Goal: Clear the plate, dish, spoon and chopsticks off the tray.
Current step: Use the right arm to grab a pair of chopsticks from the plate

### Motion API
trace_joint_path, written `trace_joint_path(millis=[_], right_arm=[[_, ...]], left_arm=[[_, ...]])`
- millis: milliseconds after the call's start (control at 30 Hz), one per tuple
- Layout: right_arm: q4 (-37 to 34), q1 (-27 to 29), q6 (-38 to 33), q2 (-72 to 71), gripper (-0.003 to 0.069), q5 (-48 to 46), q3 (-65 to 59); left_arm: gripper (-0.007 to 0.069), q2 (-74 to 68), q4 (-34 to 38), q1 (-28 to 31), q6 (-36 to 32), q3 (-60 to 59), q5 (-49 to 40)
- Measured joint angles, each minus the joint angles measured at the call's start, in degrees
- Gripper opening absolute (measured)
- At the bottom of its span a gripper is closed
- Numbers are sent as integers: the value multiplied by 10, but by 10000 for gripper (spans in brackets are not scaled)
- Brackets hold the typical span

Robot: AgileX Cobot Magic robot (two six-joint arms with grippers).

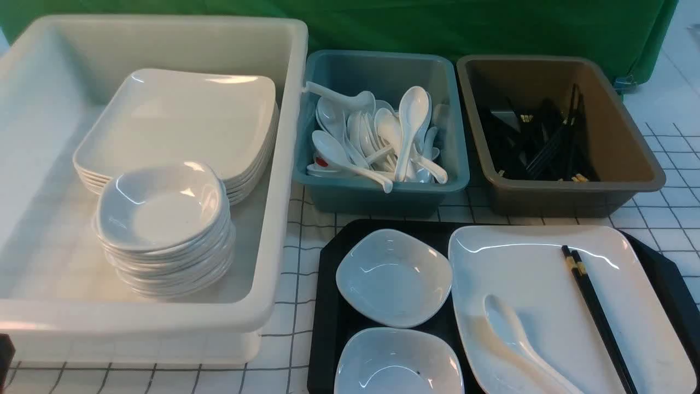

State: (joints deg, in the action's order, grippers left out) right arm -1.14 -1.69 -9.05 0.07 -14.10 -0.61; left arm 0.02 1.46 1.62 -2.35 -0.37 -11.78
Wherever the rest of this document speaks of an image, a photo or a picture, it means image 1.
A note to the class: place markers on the white small bowl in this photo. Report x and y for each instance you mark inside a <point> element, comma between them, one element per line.
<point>394,279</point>
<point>390,360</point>

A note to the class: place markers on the large white square plate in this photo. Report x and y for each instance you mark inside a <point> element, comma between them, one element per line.
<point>525,267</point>

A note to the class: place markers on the white ceramic soup spoon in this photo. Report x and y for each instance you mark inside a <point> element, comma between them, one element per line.
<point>504,322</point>

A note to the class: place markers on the black chopstick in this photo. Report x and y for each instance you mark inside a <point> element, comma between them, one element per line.
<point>593,314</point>
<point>599,306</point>

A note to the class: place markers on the white spoon front in bin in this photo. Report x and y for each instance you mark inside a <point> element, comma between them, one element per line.
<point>332,152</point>

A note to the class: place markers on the white spoon on bin edge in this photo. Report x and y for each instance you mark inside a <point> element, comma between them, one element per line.
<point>363,101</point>

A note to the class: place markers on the teal plastic bin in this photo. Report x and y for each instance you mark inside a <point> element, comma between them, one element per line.
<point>387,76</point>

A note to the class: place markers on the black serving tray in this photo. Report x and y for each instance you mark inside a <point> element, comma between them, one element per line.
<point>335,321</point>

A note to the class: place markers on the stack of white square plates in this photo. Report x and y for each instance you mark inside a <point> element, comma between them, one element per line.
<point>158,116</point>

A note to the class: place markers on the stack of white small bowls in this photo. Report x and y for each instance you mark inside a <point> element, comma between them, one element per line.
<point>167,229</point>

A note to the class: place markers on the large white plastic bin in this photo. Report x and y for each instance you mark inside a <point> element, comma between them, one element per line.
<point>62,303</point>

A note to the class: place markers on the pile of black chopsticks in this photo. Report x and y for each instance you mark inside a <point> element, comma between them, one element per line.
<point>543,145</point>

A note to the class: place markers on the brown plastic bin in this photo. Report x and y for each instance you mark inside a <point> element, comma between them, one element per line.
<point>614,144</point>

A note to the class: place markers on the white checkered tablecloth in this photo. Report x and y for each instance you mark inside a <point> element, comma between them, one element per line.
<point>666,220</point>

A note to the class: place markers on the green cloth backdrop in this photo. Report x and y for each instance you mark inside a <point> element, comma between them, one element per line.
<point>623,37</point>

